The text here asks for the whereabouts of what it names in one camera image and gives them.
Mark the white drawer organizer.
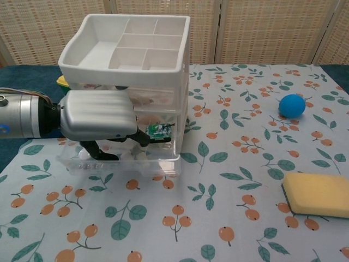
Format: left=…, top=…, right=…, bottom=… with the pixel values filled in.
left=58, top=14, right=191, bottom=158

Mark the green circuit board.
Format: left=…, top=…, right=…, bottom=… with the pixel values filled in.
left=145, top=123, right=173, bottom=143

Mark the string of metal beads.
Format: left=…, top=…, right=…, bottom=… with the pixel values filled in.
left=77, top=163, right=111, bottom=169

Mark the left silver and black robot hand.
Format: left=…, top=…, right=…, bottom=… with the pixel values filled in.
left=58, top=90, right=152, bottom=162

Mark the yellow sponge with blue base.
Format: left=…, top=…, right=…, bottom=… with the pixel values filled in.
left=281, top=171, right=349, bottom=219

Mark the woven bamboo folding screen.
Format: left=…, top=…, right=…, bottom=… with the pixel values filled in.
left=0, top=0, right=349, bottom=68

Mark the green container with yellow lid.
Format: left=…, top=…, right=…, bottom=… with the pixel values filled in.
left=56, top=75, right=71, bottom=95

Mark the floral leaf and berry tablecloth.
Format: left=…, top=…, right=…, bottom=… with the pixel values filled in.
left=0, top=64, right=349, bottom=262

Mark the blue ball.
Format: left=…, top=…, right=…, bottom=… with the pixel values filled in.
left=278, top=94, right=306, bottom=119

